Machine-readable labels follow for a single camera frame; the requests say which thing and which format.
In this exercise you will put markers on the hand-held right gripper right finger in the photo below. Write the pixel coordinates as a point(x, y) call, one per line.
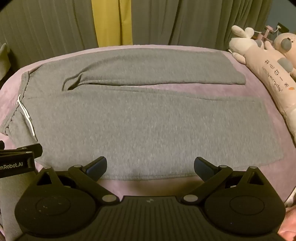
point(203, 168)

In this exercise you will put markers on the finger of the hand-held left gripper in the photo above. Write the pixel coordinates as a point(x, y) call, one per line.
point(34, 150)

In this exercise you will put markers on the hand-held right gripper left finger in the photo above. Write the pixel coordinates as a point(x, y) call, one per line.
point(97, 166)

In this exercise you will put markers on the grey ribbed sock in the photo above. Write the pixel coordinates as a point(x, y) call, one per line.
point(143, 120)

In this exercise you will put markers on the pale pillow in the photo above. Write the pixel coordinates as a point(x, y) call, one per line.
point(4, 62)

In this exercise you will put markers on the pink fleece blanket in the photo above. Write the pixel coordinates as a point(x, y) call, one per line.
point(261, 92)

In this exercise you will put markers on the long pink plush pillow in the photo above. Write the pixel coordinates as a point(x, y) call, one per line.
point(272, 76)

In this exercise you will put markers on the grey curtain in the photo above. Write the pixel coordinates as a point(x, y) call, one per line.
point(189, 20)
point(46, 25)

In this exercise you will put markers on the yellow curtain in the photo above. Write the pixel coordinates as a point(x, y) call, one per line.
point(111, 20)

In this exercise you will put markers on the pink toy frame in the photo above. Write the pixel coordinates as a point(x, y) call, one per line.
point(266, 34)

